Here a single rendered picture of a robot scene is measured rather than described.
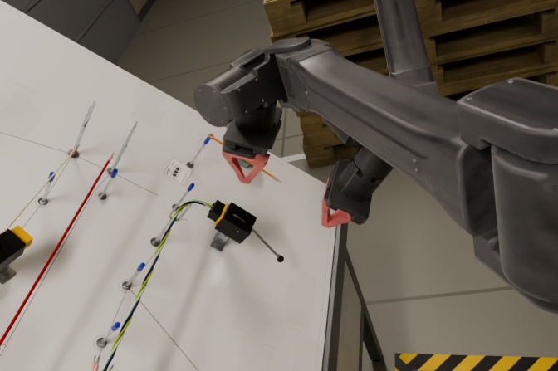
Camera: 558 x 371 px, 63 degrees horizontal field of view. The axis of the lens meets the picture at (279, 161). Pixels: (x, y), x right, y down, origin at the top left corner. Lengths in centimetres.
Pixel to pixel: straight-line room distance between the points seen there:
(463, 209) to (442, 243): 183
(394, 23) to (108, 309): 61
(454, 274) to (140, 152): 144
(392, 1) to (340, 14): 134
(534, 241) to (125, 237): 69
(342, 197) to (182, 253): 32
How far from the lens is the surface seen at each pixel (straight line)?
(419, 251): 210
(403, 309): 195
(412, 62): 68
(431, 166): 30
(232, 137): 64
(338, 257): 105
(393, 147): 34
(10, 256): 71
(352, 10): 207
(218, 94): 54
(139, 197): 88
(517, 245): 26
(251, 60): 59
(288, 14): 206
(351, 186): 68
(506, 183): 24
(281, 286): 93
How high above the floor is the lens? 169
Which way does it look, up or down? 39 degrees down
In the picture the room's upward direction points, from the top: 22 degrees counter-clockwise
